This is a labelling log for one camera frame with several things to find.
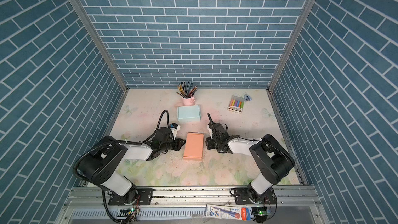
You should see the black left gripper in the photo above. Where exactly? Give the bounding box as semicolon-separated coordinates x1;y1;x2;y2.
160;137;187;152

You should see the pink paper box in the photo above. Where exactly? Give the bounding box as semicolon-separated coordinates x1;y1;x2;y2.
183;132;204;161

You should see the light blue paper box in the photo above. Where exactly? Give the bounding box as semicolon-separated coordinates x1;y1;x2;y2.
177;105;201;123

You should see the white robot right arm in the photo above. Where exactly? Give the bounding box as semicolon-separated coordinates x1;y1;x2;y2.
206;114;295;203

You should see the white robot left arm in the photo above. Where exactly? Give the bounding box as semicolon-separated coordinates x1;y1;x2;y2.
72;110;186;205

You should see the white toothpaste style box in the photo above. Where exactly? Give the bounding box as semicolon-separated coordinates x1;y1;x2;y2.
206;204;251;221

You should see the pack of coloured markers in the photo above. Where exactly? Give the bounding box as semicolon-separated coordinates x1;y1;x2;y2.
228;95;245;114

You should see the pink metal pencil bucket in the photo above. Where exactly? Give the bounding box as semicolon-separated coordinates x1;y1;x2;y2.
182;96;195;106

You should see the bundle of coloured pencils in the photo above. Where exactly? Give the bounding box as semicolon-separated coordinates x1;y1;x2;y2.
177;82;198;99

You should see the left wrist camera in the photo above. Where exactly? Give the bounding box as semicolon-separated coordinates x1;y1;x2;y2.
170;123;180;140

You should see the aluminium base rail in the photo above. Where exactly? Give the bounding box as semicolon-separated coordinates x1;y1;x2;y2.
62;185;321;207

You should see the right aluminium corner post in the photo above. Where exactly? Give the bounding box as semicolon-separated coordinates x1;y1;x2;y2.
268;0;315;92

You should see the aluminium corner post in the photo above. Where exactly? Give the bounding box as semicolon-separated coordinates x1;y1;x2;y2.
68;0;128;92
268;0;315;92

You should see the left aluminium corner post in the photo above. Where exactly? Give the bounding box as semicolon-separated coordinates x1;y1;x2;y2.
68;0;128;92

